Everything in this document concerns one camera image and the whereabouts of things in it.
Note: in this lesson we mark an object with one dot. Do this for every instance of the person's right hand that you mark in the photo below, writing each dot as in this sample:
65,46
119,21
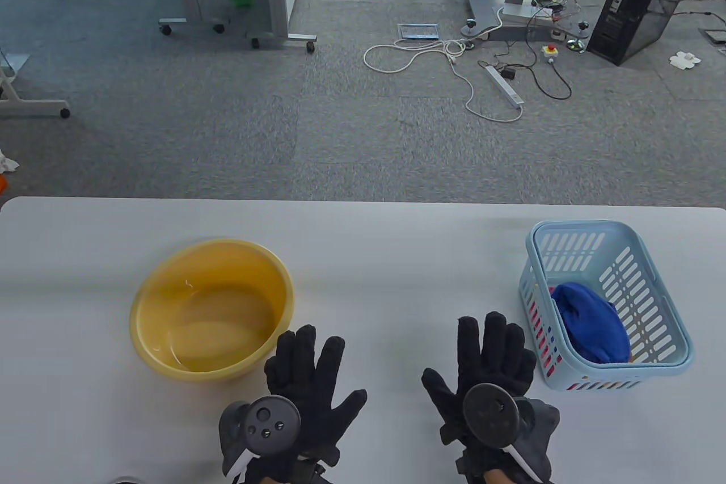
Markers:
488,359

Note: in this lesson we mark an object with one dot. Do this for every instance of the person's left hand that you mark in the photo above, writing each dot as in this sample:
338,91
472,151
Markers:
306,382

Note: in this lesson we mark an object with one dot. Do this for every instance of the blue square towel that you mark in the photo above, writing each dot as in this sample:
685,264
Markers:
592,325

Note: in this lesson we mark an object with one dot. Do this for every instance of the person's right forearm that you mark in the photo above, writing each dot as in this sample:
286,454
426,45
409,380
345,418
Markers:
496,477

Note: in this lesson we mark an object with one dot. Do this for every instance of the yellow plastic basin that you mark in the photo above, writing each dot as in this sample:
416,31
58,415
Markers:
215,325

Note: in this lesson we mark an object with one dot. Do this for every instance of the light blue plastic basket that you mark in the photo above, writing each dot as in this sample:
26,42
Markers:
590,257

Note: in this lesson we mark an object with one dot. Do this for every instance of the black power adapter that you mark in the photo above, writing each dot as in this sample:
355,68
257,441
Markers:
507,74

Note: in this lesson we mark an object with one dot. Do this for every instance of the red emergency stop button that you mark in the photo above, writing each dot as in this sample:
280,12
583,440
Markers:
550,53

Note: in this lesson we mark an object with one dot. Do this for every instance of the silver floor outlet box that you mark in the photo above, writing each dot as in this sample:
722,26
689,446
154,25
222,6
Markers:
418,32

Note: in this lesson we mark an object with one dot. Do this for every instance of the white crumpled paper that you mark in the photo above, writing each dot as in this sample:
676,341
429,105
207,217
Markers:
685,59

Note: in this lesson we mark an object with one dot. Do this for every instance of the white paper scrap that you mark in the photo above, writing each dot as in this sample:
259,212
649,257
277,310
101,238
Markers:
8,164

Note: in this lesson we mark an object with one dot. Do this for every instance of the grey wheeled table foot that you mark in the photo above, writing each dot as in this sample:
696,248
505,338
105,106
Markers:
34,106

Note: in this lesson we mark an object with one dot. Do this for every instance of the black computer tower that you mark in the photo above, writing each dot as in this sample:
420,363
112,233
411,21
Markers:
652,1

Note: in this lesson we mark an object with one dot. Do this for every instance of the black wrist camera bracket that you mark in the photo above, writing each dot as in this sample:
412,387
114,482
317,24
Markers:
309,472

